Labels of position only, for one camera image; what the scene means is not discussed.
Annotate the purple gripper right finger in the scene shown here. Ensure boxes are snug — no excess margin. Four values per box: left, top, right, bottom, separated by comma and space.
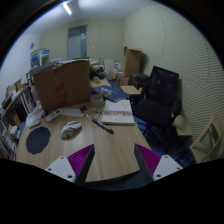
134, 144, 182, 181

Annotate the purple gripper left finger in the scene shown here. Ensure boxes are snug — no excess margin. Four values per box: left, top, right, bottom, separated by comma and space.
46, 144, 95, 183

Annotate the white computer mouse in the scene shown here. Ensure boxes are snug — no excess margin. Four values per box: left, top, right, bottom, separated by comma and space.
60, 121, 82, 139

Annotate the round dark mouse pad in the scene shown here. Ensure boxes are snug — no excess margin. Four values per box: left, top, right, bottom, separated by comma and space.
26, 127, 51, 155

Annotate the wooden chair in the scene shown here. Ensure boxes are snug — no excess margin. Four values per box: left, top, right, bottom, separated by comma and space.
189, 113, 223, 164

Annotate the black marker pen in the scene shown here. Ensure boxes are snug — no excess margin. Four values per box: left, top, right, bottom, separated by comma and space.
92, 118, 114, 134

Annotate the white paper sheet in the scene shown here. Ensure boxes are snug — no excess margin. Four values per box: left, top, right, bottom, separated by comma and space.
61, 108, 83, 117

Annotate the white remote control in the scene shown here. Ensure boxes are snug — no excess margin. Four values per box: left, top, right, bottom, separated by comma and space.
45, 109, 62, 122

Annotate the white open book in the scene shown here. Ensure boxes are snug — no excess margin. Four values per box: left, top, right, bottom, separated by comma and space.
102, 100, 134, 125

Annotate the black office chair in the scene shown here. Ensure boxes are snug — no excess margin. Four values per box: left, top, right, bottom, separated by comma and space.
132, 66, 182, 138

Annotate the clear tape roll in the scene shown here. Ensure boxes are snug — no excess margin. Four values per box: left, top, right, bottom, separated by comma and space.
90, 94, 104, 106

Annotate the flat cardboard piece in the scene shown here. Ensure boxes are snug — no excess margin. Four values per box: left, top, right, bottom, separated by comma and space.
120, 86, 140, 95

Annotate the blue book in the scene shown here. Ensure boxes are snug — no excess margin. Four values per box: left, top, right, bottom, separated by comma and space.
91, 85, 129, 103

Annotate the large brown cardboard box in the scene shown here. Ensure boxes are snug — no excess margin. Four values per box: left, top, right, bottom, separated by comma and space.
34, 60, 91, 111

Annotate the bookshelf with books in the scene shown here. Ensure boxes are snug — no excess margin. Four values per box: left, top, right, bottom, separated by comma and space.
0, 83, 35, 160

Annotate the tall cardboard box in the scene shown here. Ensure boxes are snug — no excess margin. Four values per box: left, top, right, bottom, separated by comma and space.
123, 46, 142, 78

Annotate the white blue box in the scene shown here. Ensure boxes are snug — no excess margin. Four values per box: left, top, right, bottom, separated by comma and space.
30, 49, 50, 68

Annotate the grey door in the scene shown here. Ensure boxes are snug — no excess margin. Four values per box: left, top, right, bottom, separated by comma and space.
67, 26, 87, 59

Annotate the ceiling light tube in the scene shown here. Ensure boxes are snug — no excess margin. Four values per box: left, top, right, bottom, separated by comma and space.
63, 3, 72, 15

